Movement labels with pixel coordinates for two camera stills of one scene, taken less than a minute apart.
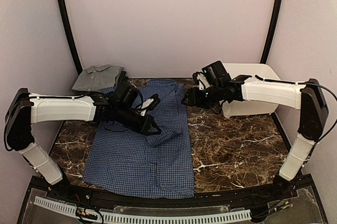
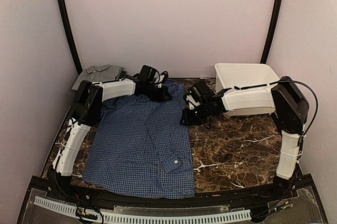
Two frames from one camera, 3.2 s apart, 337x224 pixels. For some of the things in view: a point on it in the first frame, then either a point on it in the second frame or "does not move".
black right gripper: [194, 98] -> [188, 120]
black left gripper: [150, 120] -> [163, 97]
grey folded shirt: [97, 77] does not move
